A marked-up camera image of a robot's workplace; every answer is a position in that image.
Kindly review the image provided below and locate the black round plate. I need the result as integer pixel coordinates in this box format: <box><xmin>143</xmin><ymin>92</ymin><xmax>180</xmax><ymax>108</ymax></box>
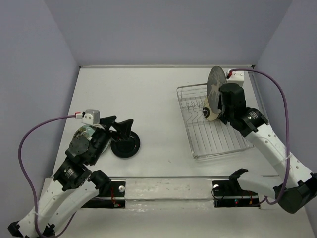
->
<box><xmin>110</xmin><ymin>131</ymin><xmax>141</xmax><ymax>159</ymax></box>

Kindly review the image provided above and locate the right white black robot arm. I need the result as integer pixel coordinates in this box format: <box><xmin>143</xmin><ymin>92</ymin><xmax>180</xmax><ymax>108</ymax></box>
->
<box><xmin>100</xmin><ymin>83</ymin><xmax>317</xmax><ymax>214</ymax></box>

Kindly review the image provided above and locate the cream floral ceramic plate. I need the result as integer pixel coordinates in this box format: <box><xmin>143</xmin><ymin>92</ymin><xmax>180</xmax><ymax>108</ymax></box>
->
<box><xmin>203</xmin><ymin>98</ymin><xmax>219</xmax><ymax>121</ymax></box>

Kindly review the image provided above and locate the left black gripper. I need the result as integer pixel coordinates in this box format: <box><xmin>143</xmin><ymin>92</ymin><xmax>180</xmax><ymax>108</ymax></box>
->
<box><xmin>90</xmin><ymin>115</ymin><xmax>135</xmax><ymax>164</ymax></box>

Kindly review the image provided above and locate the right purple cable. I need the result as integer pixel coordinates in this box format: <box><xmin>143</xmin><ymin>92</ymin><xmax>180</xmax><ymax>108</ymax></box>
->
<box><xmin>231</xmin><ymin>68</ymin><xmax>291</xmax><ymax>206</ymax></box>

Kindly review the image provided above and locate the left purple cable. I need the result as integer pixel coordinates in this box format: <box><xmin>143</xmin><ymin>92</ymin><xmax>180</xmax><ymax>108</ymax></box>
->
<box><xmin>17</xmin><ymin>114</ymin><xmax>82</xmax><ymax>238</ymax></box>

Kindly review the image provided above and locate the grey reindeer snowflake plate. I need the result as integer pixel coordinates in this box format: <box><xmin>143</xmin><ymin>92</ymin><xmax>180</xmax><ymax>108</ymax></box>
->
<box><xmin>207</xmin><ymin>66</ymin><xmax>226</xmax><ymax>114</ymax></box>

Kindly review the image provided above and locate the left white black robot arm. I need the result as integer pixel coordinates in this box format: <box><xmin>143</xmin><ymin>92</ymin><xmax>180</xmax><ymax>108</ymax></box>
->
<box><xmin>8</xmin><ymin>116</ymin><xmax>140</xmax><ymax>238</ymax></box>

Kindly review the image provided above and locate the metal wire dish rack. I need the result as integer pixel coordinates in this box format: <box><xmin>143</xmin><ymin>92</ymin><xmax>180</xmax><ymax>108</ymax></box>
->
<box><xmin>176</xmin><ymin>84</ymin><xmax>253</xmax><ymax>153</ymax></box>

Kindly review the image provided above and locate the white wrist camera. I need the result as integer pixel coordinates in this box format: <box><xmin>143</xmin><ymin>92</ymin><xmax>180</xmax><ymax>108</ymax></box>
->
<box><xmin>226</xmin><ymin>70</ymin><xmax>245</xmax><ymax>87</ymax></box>
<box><xmin>82</xmin><ymin>109</ymin><xmax>100</xmax><ymax>125</ymax></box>

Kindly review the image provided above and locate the light green floral plate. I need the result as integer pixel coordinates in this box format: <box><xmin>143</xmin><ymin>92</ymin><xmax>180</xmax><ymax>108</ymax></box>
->
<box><xmin>69</xmin><ymin>125</ymin><xmax>106</xmax><ymax>155</ymax></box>

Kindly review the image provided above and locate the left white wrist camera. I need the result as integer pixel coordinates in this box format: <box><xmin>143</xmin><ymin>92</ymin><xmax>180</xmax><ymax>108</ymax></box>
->
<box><xmin>82</xmin><ymin>109</ymin><xmax>100</xmax><ymax>125</ymax></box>

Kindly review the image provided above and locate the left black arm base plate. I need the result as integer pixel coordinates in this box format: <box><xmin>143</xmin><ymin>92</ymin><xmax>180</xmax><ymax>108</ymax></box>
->
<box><xmin>82</xmin><ymin>180</ymin><xmax>126</xmax><ymax>209</ymax></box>

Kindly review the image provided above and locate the purple cable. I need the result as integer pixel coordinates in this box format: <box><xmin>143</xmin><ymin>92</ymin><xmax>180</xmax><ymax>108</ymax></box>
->
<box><xmin>231</xmin><ymin>68</ymin><xmax>291</xmax><ymax>206</ymax></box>
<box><xmin>17</xmin><ymin>114</ymin><xmax>82</xmax><ymax>238</ymax></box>

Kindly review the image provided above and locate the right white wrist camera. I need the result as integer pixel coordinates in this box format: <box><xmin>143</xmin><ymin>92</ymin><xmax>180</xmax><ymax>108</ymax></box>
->
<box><xmin>226</xmin><ymin>70</ymin><xmax>245</xmax><ymax>87</ymax></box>

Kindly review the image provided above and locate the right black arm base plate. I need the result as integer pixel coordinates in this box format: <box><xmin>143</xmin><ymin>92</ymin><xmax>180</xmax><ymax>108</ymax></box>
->
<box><xmin>211</xmin><ymin>180</ymin><xmax>260</xmax><ymax>208</ymax></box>

